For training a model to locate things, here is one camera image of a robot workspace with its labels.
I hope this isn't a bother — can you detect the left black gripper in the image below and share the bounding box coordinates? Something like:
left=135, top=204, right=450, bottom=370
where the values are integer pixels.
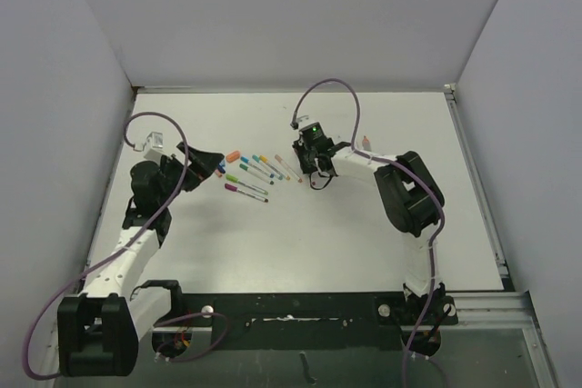
left=157, top=143, right=224, bottom=207

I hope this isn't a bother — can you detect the orange marker cap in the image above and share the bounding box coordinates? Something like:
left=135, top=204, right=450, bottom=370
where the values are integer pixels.
left=226, top=150, right=241, bottom=164

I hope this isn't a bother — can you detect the pink capped pen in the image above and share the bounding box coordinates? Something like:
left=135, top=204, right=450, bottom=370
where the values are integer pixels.
left=275, top=154, right=303, bottom=183

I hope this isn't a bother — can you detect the yellow capped pen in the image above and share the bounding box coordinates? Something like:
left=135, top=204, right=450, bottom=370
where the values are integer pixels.
left=259, top=155, right=290, bottom=181

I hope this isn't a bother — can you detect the orange capped fat marker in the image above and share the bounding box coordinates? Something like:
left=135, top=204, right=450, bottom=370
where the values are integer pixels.
left=362, top=135, right=372, bottom=152

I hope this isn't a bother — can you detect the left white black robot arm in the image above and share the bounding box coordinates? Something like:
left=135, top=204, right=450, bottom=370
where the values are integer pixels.
left=57, top=143, right=224, bottom=377

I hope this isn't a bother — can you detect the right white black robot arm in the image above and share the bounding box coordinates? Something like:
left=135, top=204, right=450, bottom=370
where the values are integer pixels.
left=293, top=122, right=445, bottom=323

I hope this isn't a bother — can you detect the green capped pen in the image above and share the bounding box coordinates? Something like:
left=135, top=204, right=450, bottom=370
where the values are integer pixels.
left=226, top=174, right=268, bottom=195

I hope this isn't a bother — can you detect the magenta capped pen lower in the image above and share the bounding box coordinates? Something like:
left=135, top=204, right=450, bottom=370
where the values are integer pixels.
left=224, top=183, right=268, bottom=204

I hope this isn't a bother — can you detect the light blue capped pen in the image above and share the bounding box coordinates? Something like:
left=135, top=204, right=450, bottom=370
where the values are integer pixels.
left=240, top=156, right=275, bottom=179

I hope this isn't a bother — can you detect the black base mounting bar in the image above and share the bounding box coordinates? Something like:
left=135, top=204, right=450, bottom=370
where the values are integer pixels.
left=151, top=290, right=458, bottom=361

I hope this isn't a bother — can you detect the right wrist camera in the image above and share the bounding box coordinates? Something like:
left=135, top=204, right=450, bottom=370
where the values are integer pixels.
left=290, top=114, right=310, bottom=130

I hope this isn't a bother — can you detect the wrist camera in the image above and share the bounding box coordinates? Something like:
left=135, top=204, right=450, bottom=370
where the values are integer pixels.
left=290, top=114, right=310, bottom=130
left=133, top=132, right=165, bottom=164

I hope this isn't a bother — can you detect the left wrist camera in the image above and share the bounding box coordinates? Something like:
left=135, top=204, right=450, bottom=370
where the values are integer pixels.
left=133, top=132, right=165, bottom=164

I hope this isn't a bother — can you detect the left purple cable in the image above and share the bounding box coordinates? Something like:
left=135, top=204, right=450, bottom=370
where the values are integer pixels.
left=21, top=113, right=231, bottom=381

